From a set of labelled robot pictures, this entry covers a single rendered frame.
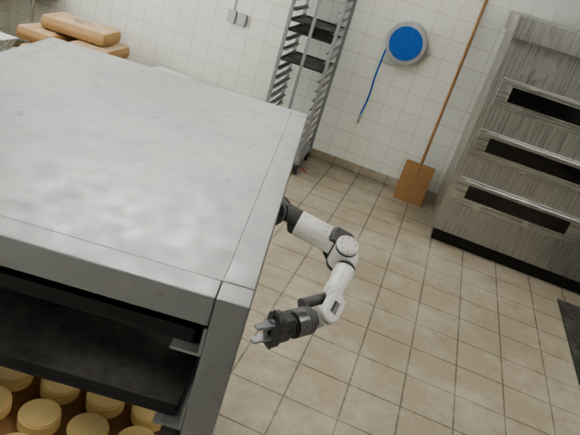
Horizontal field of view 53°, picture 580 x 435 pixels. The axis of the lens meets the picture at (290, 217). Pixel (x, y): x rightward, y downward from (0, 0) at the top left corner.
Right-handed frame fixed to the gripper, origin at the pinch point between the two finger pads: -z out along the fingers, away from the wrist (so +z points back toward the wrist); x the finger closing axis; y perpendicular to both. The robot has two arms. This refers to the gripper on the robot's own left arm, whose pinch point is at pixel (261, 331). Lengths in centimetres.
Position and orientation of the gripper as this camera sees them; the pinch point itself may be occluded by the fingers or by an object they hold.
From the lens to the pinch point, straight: 171.0
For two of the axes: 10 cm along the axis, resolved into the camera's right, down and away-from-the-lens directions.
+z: 7.5, -0.9, 6.5
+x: 2.7, -8.6, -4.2
